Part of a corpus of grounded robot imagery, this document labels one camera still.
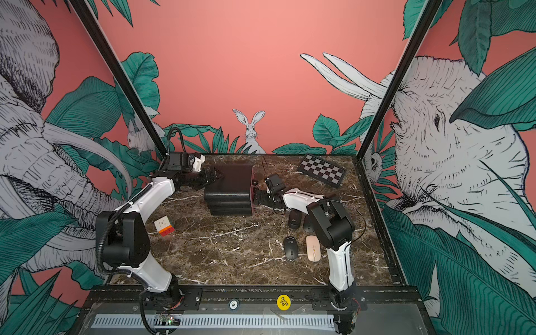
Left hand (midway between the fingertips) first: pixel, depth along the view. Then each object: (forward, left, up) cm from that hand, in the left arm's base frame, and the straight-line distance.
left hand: (220, 175), depth 89 cm
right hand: (-4, -16, -13) cm, 22 cm away
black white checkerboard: (+13, -52, -15) cm, 55 cm away
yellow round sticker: (-47, -25, -16) cm, 55 cm away
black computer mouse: (-28, -30, -17) cm, 44 cm away
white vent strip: (-52, -17, -17) cm, 57 cm away
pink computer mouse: (-29, -39, -15) cm, 50 cm away
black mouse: (-14, -32, -16) cm, 39 cm away
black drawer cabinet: (-11, -6, 0) cm, 12 cm away
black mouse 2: (-18, -38, -15) cm, 45 cm away
